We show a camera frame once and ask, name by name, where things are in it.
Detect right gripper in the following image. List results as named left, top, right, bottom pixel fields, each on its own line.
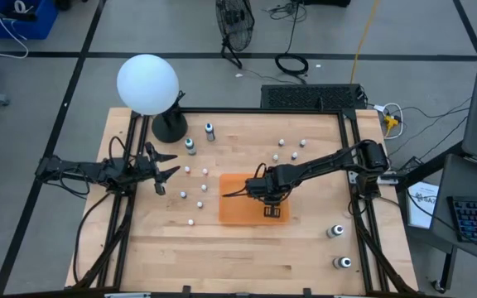
left=244, top=175, right=293, bottom=219

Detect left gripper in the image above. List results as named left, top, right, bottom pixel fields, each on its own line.
left=135, top=142, right=181, bottom=196

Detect large purple-tipped coloring bottle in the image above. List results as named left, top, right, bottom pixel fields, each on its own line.
left=325, top=224, right=345, bottom=239

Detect large black-tipped coloring bottle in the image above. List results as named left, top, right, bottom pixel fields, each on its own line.
left=332, top=256, right=353, bottom=270

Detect translucent orange plastic bin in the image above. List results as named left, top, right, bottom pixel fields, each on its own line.
left=217, top=172, right=292, bottom=226

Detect white globe lamp black stand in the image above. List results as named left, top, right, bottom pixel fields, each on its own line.
left=116, top=53, right=189, bottom=145

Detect white paper sheet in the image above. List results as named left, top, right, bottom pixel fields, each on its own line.
left=407, top=180, right=441, bottom=230

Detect black floor fan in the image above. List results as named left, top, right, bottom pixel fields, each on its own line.
left=215, top=0, right=256, bottom=70

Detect dark desk with keyboard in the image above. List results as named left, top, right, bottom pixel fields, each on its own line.
left=431, top=153, right=477, bottom=293

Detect large blue plastic bin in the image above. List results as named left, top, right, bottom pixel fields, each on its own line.
left=0, top=0, right=60, bottom=41

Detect black backlit keyboard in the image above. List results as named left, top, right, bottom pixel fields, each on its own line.
left=446, top=195, right=477, bottom=244

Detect black aluminium table frame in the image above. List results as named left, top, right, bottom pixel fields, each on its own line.
left=66, top=107, right=420, bottom=298

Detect coiled black cable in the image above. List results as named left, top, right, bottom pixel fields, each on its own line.
left=274, top=0, right=310, bottom=78

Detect white looped cable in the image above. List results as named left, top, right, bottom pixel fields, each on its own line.
left=373, top=102, right=405, bottom=141

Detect long white floor cable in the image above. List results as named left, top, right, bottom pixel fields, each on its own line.
left=0, top=0, right=30, bottom=60

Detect yellow hanging cable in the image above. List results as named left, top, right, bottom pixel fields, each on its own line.
left=349, top=0, right=383, bottom=85

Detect tangled black cables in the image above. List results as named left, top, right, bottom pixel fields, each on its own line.
left=267, top=0, right=308, bottom=22

